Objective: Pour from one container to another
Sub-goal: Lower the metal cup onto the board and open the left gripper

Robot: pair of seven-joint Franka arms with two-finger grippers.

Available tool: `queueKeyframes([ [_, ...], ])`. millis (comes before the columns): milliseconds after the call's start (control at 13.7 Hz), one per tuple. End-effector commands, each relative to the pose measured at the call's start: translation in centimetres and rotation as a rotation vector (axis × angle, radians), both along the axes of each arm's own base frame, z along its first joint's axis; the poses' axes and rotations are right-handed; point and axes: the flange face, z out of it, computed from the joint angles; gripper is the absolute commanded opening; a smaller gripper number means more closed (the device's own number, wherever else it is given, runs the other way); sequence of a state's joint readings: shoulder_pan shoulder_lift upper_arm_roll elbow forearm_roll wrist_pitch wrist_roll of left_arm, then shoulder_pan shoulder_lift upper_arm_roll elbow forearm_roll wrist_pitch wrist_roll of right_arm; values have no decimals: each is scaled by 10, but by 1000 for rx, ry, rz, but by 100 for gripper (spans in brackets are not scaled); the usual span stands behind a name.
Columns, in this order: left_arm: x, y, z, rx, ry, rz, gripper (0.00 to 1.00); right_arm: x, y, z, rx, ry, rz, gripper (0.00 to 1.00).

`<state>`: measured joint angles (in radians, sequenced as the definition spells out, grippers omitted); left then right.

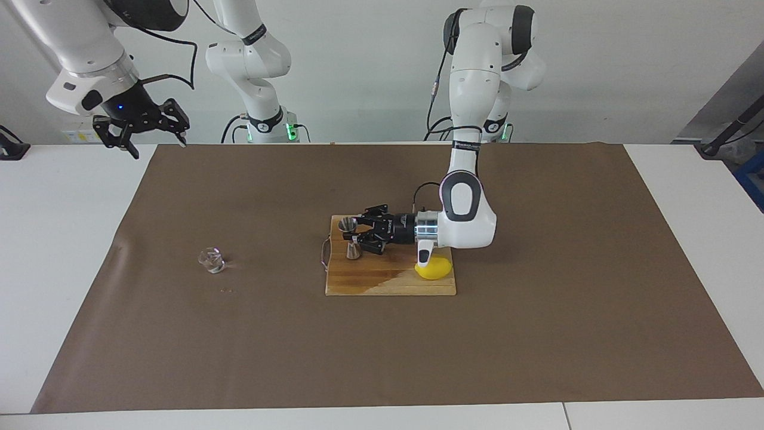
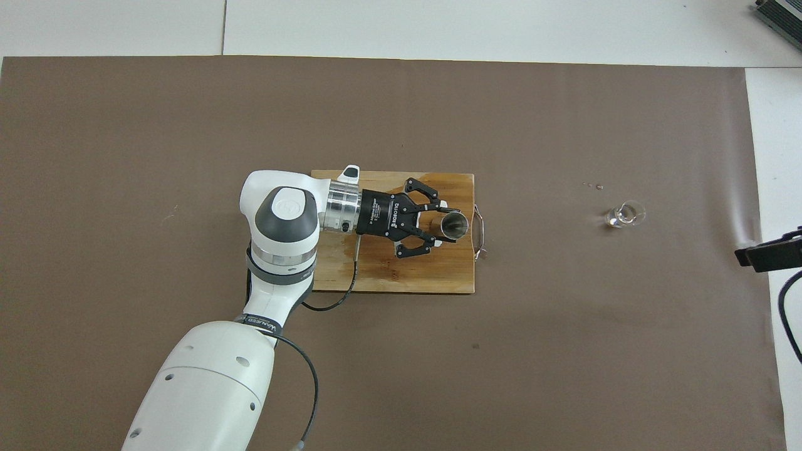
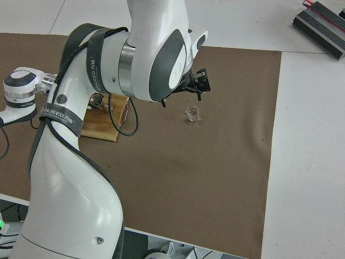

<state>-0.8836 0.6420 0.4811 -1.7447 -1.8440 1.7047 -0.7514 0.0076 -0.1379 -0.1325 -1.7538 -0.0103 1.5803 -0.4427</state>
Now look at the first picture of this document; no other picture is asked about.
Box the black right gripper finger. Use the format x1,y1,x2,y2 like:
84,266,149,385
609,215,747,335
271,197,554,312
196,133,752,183
93,116,141,159
156,99,192,148

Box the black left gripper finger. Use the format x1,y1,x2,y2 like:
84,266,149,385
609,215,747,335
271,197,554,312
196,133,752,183
356,205,390,232
357,233,390,256

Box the steel double jigger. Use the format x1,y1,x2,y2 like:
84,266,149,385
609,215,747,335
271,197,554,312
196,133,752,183
338,217,363,261

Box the small clear glass cup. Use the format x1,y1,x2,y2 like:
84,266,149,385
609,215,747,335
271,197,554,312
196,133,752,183
198,247,226,275

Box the wooden cutting board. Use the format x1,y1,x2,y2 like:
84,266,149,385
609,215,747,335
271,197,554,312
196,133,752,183
321,215,457,297

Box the white power strip yellow labels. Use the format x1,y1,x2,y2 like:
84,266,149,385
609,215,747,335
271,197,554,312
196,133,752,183
61,115,114,144

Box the yellow lemon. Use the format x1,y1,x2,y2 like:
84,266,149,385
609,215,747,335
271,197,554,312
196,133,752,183
415,254,453,281

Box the brown paper table mat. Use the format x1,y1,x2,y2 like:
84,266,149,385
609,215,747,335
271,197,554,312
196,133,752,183
31,142,764,414

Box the black table clamp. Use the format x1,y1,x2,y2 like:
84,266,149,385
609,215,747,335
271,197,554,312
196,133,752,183
0,124,30,161

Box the black stand pole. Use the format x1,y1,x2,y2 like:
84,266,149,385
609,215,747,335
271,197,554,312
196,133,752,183
695,96,764,159

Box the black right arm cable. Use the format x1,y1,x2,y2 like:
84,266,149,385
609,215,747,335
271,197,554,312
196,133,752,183
107,6,198,90

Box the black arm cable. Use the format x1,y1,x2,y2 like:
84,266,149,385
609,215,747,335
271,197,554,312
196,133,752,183
414,24,455,214
107,6,198,90

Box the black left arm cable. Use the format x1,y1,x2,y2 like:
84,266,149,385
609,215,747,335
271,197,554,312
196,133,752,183
414,24,455,214

